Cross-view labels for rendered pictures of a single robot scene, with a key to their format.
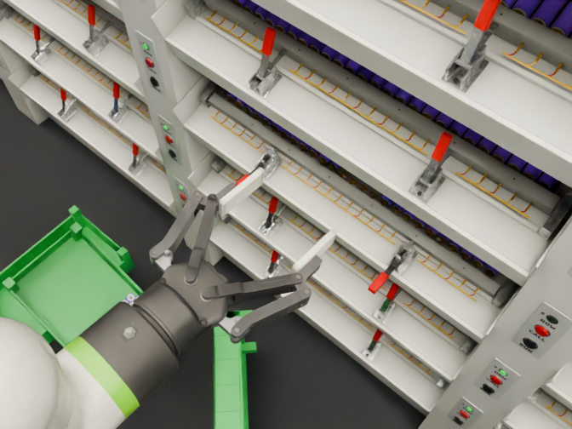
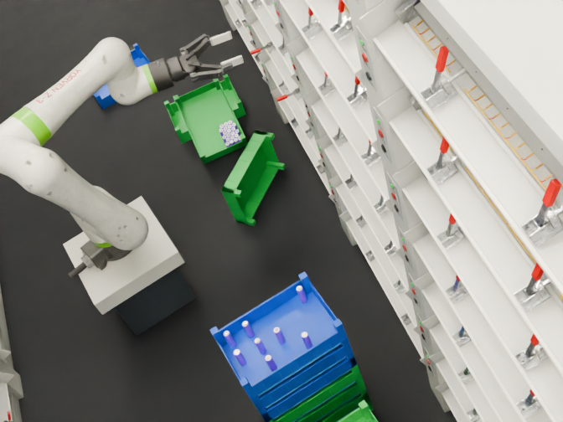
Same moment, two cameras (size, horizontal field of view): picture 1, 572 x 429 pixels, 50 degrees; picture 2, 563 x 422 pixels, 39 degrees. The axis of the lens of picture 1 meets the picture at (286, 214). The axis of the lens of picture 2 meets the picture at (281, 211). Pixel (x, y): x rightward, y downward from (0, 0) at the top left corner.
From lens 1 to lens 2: 1.99 m
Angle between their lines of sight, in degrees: 27
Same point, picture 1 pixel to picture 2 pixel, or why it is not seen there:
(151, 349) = (162, 70)
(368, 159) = (275, 38)
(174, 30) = not seen: outside the picture
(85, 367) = (143, 69)
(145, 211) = (265, 88)
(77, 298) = (208, 118)
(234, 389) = (246, 163)
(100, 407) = (142, 80)
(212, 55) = not seen: outside the picture
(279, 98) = (260, 10)
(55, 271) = (202, 101)
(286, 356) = (297, 176)
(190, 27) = not seen: outside the picture
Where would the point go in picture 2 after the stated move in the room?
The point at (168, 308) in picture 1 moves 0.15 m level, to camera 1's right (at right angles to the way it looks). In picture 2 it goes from (173, 62) to (213, 70)
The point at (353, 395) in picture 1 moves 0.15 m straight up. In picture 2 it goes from (321, 203) to (312, 177)
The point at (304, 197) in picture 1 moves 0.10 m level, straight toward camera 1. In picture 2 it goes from (279, 63) to (264, 83)
